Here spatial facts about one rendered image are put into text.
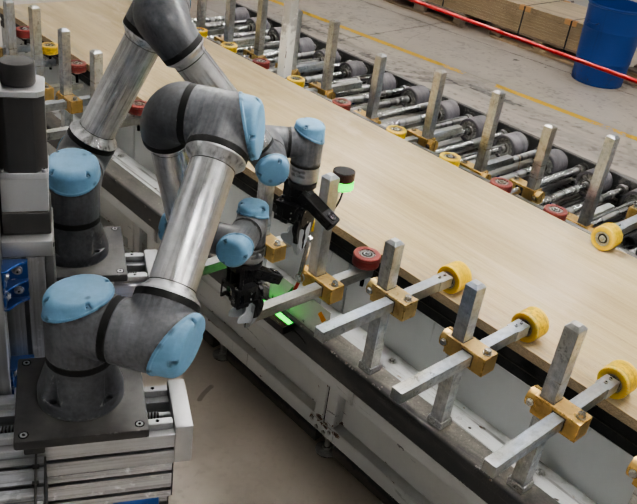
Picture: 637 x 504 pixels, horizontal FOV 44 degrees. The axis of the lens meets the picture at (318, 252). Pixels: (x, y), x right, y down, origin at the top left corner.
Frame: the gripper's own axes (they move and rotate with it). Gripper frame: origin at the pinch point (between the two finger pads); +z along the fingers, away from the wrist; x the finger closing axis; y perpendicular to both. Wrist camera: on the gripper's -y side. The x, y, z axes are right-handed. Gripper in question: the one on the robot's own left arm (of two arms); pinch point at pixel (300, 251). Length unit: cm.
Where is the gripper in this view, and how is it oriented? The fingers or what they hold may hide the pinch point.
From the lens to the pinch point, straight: 206.0
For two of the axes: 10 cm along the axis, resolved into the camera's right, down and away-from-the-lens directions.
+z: -1.4, 8.5, 5.1
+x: -4.7, 3.9, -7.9
